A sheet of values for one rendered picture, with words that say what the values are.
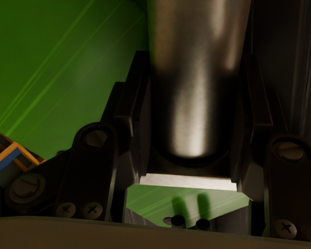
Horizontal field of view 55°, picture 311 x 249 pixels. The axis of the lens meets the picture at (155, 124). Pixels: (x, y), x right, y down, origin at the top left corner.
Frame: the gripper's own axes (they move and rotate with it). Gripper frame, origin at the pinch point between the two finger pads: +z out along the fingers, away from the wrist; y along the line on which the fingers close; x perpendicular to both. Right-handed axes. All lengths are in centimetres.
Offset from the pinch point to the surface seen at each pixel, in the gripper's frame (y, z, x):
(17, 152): -302, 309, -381
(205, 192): 1.1, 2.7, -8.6
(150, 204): -2.4, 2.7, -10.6
